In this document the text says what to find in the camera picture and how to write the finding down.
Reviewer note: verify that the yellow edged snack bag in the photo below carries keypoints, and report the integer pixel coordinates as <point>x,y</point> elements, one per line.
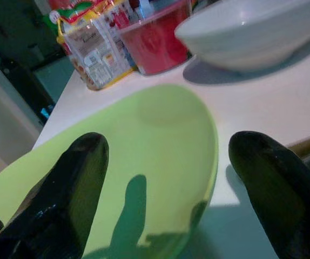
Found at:
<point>95,62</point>

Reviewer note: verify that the green snack bag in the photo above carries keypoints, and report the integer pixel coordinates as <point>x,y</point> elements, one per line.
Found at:
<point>51,21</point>

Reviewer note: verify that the white ceramic bowl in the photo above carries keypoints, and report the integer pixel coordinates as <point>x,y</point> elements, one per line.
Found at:
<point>238,40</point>

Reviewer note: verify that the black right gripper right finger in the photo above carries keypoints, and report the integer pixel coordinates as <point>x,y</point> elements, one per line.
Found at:
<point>284,202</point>

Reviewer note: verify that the light green oval plate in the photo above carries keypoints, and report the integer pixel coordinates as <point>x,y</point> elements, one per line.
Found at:
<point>157,151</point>

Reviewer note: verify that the red round plastic tub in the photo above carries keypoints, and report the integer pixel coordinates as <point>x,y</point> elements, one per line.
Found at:
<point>157,46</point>

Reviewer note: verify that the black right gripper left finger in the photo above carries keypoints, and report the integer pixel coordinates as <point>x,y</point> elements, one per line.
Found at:
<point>63,202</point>

